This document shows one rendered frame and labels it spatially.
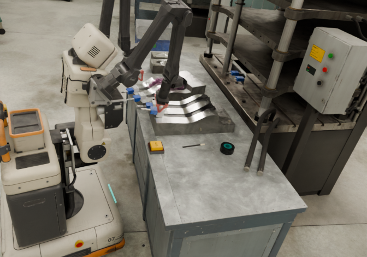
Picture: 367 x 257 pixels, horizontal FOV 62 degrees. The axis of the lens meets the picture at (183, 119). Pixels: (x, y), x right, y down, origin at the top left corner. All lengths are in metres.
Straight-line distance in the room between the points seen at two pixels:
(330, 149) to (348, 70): 0.99
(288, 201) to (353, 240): 1.29
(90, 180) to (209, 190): 1.02
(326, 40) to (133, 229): 1.73
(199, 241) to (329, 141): 1.43
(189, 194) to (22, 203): 0.80
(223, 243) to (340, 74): 1.05
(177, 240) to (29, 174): 0.74
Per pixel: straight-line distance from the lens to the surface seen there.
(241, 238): 1.65
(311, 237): 2.66
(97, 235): 1.98
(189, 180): 1.54
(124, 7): 1.78
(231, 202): 1.49
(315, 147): 2.54
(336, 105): 1.89
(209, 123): 1.84
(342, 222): 2.91
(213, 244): 1.61
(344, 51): 1.75
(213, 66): 2.91
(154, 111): 1.77
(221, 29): 6.12
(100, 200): 2.12
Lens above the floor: 1.85
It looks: 32 degrees down
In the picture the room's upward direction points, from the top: 9 degrees clockwise
